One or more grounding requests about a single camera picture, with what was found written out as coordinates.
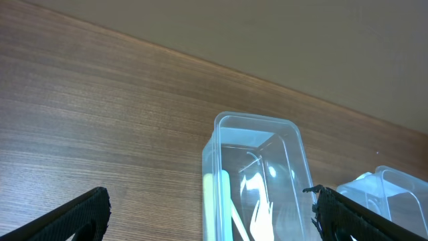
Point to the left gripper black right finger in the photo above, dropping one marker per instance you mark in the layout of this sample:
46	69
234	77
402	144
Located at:
338	218

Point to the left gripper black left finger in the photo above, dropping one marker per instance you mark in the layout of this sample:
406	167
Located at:
84	218

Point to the clear plastic fork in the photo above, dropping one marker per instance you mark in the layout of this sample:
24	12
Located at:
261	227

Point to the white plastic fork crossing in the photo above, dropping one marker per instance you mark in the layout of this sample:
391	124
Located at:
238	223

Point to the white plastic fork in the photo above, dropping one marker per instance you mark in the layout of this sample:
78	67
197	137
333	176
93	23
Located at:
227	232

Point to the yellow plastic fork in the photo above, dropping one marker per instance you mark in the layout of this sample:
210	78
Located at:
209	208

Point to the right clear plastic container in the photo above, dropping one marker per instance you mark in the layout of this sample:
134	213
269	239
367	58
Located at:
392	194

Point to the clear plastic container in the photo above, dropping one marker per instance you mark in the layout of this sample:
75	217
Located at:
246	144
392	194

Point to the left clear plastic container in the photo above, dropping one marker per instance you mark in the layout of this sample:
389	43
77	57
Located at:
246	144

